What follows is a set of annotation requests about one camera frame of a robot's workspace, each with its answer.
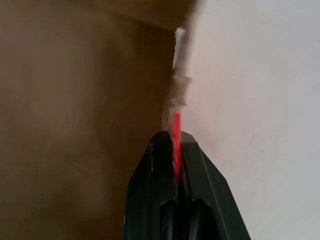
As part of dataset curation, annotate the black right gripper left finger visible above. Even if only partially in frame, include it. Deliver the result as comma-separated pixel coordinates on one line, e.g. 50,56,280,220
121,131,180,240

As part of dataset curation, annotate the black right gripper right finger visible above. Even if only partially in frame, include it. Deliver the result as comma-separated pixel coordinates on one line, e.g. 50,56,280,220
174,131,252,240

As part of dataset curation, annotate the brown cardboard box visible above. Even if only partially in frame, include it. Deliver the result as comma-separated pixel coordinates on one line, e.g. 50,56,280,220
0,0,198,240

